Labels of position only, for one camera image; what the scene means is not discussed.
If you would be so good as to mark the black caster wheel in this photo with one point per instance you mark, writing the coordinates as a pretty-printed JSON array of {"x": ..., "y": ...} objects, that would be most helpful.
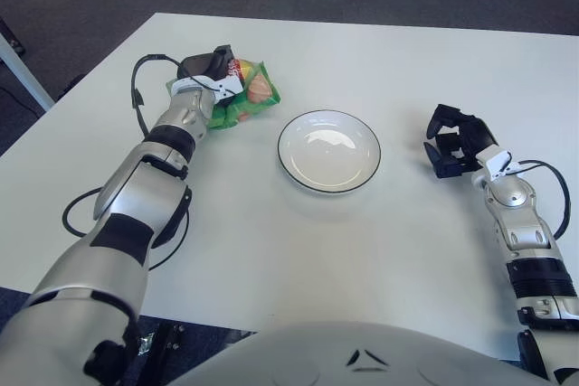
[{"x": 11, "y": 40}]

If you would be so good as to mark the shiny foil wrapper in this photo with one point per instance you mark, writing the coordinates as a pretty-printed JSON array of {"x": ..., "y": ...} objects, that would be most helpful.
[{"x": 145, "y": 344}]

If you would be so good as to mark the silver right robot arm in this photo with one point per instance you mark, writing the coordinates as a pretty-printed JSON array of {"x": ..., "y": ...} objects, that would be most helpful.
[{"x": 524, "y": 223}]

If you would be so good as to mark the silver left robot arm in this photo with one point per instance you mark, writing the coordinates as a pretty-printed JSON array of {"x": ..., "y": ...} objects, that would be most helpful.
[{"x": 135, "y": 191}]

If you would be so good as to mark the green snack bag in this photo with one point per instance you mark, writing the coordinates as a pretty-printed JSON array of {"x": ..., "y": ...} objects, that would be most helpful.
[{"x": 258, "y": 92}]

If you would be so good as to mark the white side table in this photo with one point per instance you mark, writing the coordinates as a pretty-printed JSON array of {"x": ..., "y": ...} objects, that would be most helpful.
[{"x": 25, "y": 78}]

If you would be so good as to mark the grey robot torso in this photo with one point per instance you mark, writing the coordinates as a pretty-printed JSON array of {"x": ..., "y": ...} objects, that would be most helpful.
[{"x": 362, "y": 354}]

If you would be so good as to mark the black bolted base frame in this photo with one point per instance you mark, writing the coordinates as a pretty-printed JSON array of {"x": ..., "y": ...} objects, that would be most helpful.
[{"x": 190, "y": 345}]

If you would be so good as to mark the white plate with black rim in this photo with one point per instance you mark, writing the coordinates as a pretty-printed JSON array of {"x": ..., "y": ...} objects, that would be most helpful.
[{"x": 329, "y": 152}]

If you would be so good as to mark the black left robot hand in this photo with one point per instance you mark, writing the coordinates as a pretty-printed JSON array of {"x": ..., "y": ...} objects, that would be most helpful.
[{"x": 201, "y": 65}]

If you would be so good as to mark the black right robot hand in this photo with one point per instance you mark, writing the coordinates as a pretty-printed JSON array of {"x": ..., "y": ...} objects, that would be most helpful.
[{"x": 479, "y": 135}]

